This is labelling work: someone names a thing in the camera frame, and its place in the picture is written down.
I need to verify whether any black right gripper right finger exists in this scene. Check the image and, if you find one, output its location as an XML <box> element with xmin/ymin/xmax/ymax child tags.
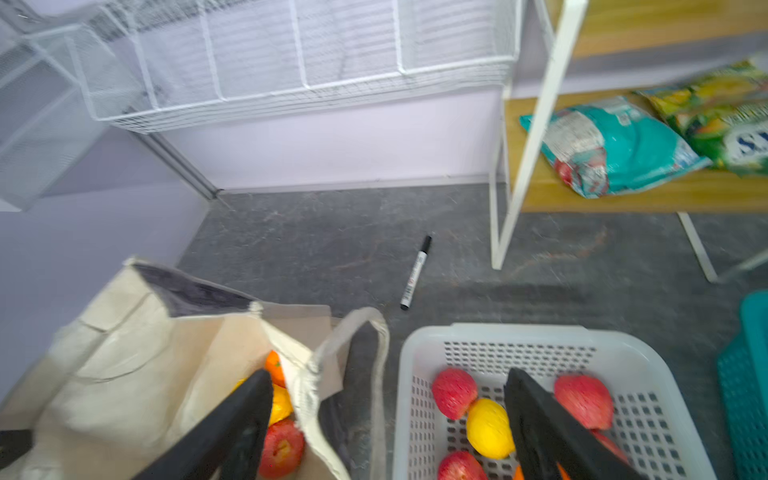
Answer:
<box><xmin>504</xmin><ymin>368</ymin><xmax>643</xmax><ymax>480</ymax></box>

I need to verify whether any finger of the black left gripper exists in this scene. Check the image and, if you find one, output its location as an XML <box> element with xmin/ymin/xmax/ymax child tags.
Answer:
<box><xmin>0</xmin><ymin>429</ymin><xmax>33</xmax><ymax>470</ymax></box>

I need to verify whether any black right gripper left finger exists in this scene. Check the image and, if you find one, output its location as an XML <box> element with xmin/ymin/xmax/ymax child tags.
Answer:
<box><xmin>135</xmin><ymin>370</ymin><xmax>273</xmax><ymax>479</ymax></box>

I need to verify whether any beige canvas grocery bag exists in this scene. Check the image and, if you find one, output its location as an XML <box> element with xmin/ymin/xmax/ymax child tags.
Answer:
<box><xmin>1</xmin><ymin>259</ymin><xmax>390</xmax><ymax>479</ymax></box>

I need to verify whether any red apple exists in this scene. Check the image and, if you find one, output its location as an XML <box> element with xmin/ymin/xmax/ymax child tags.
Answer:
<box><xmin>258</xmin><ymin>419</ymin><xmax>305</xmax><ymax>479</ymax></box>
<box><xmin>591</xmin><ymin>430</ymin><xmax>629</xmax><ymax>464</ymax></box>
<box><xmin>437</xmin><ymin>451</ymin><xmax>488</xmax><ymax>480</ymax></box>
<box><xmin>554</xmin><ymin>375</ymin><xmax>614</xmax><ymax>430</ymax></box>
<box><xmin>431</xmin><ymin>367</ymin><xmax>478</xmax><ymax>420</ymax></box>

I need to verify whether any orange fruit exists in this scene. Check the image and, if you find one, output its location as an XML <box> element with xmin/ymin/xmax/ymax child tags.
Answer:
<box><xmin>264</xmin><ymin>350</ymin><xmax>286</xmax><ymax>388</ymax></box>
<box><xmin>512</xmin><ymin>460</ymin><xmax>571</xmax><ymax>480</ymax></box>

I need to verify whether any teal snack bag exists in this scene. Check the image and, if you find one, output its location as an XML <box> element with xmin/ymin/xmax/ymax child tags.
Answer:
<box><xmin>541</xmin><ymin>96</ymin><xmax>712</xmax><ymax>199</ymax></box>

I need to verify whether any green Fox's candy bag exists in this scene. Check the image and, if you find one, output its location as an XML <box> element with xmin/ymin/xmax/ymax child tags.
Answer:
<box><xmin>636</xmin><ymin>60</ymin><xmax>767</xmax><ymax>176</ymax></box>

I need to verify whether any yellow lemon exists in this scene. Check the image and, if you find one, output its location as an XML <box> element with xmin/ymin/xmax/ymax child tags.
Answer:
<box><xmin>466</xmin><ymin>398</ymin><xmax>516</xmax><ymax>460</ymax></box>

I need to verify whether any yellow fruit with leaves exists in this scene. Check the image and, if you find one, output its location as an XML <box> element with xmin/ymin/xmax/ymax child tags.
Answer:
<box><xmin>268</xmin><ymin>381</ymin><xmax>294</xmax><ymax>426</ymax></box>

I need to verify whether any white plastic basket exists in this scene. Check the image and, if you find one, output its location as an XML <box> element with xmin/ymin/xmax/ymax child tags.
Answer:
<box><xmin>392</xmin><ymin>323</ymin><xmax>715</xmax><ymax>479</ymax></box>

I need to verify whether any black and white marker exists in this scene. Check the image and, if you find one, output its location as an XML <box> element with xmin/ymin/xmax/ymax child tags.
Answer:
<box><xmin>400</xmin><ymin>235</ymin><xmax>433</xmax><ymax>311</ymax></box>

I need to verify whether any teal plastic basket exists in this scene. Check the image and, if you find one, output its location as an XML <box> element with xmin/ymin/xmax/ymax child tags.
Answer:
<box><xmin>717</xmin><ymin>291</ymin><xmax>767</xmax><ymax>479</ymax></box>

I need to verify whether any white and wood shelf rack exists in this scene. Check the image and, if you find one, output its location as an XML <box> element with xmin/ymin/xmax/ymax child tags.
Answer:
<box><xmin>488</xmin><ymin>1</ymin><xmax>767</xmax><ymax>284</ymax></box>

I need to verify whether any small white mesh basket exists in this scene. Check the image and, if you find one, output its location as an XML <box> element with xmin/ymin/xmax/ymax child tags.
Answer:
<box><xmin>1</xmin><ymin>26</ymin><xmax>106</xmax><ymax>213</ymax></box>

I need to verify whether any long white wire basket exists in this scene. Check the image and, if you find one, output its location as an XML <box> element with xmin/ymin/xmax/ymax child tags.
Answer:
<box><xmin>28</xmin><ymin>1</ymin><xmax>524</xmax><ymax>134</ymax></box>

